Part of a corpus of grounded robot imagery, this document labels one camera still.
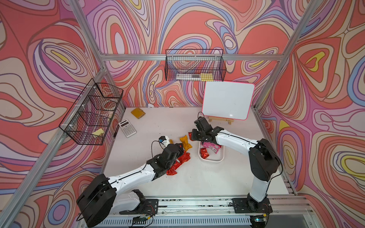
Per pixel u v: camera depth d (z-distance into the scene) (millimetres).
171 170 824
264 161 479
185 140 933
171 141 981
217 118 1085
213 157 898
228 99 1021
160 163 625
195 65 959
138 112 1177
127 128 1054
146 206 722
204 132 694
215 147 908
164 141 735
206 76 819
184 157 885
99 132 720
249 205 645
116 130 1104
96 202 405
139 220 716
